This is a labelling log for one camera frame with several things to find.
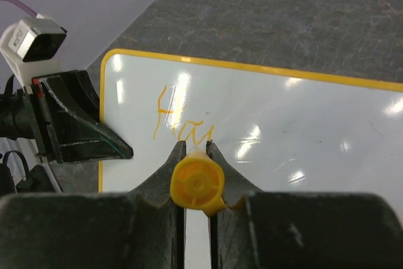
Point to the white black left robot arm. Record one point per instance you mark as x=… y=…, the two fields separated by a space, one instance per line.
x=17 y=176

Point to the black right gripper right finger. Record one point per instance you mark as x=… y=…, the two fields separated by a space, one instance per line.
x=259 y=229

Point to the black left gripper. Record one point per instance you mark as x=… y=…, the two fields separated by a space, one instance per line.
x=63 y=121

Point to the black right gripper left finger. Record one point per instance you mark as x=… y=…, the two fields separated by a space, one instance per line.
x=142 y=228

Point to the white marker pen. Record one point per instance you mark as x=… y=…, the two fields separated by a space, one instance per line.
x=200 y=182

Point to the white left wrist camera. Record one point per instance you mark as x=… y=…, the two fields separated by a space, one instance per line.
x=29 y=47

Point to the yellow framed whiteboard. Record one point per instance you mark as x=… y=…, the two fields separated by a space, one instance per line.
x=283 y=130

